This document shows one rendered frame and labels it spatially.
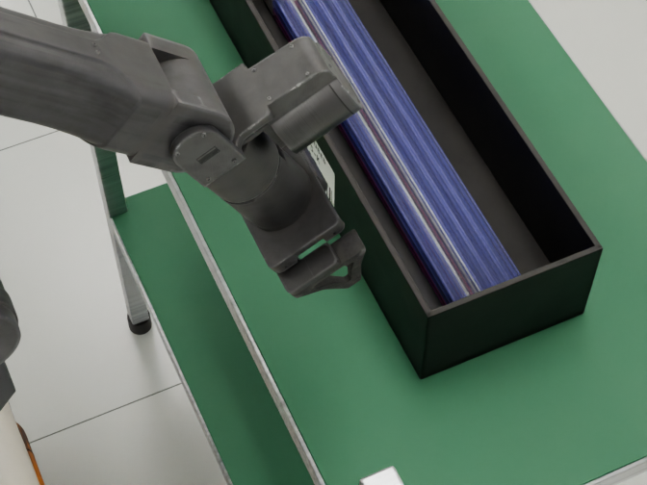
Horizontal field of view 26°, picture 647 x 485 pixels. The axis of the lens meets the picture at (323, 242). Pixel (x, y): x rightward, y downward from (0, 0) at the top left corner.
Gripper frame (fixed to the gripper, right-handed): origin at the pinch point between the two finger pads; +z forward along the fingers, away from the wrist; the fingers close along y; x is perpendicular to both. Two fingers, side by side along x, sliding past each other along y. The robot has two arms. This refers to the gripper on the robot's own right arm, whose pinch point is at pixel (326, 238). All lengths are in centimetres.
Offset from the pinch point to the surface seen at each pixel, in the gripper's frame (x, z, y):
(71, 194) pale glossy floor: 56, 97, 99
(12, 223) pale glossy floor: 66, 92, 97
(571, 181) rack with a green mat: -19.1, 29.4, 7.3
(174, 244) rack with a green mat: 34, 69, 57
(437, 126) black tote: -11.2, 24.0, 18.2
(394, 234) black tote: -2.3, 19.7, 8.1
